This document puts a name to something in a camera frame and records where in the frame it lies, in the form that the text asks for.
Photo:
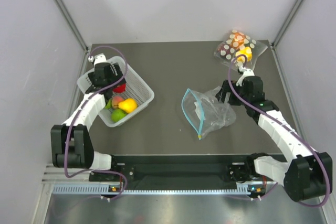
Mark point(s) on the red fake apple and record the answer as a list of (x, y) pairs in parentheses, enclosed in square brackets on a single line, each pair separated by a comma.
[(120, 88)]

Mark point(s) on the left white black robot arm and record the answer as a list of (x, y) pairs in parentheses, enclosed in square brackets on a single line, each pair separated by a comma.
[(71, 144)]

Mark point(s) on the left aluminium frame post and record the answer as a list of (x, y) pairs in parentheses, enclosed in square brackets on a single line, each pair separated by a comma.
[(71, 24)]

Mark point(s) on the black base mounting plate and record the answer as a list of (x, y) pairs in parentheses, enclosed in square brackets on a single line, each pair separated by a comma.
[(185, 172)]

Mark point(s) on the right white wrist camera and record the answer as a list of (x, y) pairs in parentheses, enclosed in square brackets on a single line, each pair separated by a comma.
[(245, 72)]

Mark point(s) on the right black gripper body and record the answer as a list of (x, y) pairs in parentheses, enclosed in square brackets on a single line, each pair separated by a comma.
[(233, 99)]

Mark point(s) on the yellow fake lemon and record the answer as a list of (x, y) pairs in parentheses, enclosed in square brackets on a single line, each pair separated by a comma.
[(128, 105)]

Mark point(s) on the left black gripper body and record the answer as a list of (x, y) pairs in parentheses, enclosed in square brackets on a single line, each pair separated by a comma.
[(114, 79)]

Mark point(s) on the orange peach fake fruit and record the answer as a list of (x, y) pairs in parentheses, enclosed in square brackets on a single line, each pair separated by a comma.
[(115, 101)]

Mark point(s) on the white perforated plastic basket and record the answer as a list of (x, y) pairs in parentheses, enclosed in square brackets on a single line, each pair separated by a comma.
[(136, 88)]

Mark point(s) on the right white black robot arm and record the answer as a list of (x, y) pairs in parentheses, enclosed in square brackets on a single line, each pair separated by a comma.
[(306, 173)]

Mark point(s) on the clear polka dot bag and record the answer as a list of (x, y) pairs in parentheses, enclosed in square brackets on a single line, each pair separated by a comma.
[(257, 47)]

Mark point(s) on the dark red fake fruit dotted bag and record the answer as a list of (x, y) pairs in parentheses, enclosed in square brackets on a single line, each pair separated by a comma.
[(223, 49)]

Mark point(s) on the right aluminium frame post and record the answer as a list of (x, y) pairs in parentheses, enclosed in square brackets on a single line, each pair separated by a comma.
[(286, 23)]

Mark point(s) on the aluminium frame post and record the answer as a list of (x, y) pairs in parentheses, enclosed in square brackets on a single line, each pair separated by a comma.
[(286, 23), (71, 24)]

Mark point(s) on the orange fake fruit in dotted bag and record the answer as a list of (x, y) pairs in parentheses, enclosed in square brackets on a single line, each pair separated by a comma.
[(236, 39)]

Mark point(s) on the green fake pear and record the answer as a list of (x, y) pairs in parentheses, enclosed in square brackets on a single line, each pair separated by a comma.
[(117, 115)]

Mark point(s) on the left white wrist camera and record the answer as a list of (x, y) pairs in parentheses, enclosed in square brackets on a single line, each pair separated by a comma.
[(100, 58)]

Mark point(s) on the yellow fake fruit in dotted bag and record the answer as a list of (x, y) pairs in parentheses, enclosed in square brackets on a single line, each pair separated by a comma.
[(244, 54)]

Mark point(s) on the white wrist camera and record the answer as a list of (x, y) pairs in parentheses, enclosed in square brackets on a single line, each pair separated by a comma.
[(100, 58), (245, 72)]

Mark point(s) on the clear blue zip top bag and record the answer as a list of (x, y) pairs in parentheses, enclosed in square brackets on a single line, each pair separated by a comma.
[(204, 113)]

